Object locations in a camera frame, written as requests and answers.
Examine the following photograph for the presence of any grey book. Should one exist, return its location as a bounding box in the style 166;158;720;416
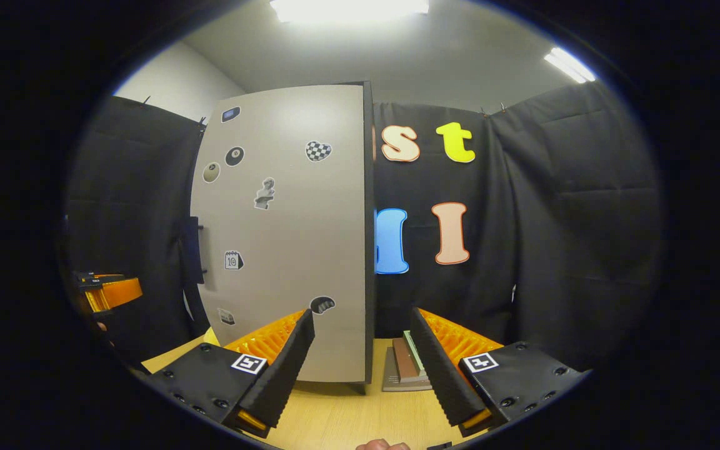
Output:
382;346;434;393

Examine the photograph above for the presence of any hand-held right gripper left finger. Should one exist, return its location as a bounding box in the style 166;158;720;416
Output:
147;308;316;438

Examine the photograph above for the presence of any brown book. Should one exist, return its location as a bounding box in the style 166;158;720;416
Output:
392;337;423;383

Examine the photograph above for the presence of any green book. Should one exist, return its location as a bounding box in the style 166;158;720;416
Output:
402;330;429;377

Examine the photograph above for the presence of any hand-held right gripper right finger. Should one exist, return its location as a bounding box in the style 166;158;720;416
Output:
410;306;592;437

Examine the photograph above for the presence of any black backdrop cloth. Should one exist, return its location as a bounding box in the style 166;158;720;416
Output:
63;81;664;373

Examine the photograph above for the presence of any ceiling light panel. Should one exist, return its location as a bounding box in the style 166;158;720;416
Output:
269;0;429;24
544;47;597;84

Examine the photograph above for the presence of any dark grey cabinet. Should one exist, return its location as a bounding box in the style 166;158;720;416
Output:
190;80;378;394

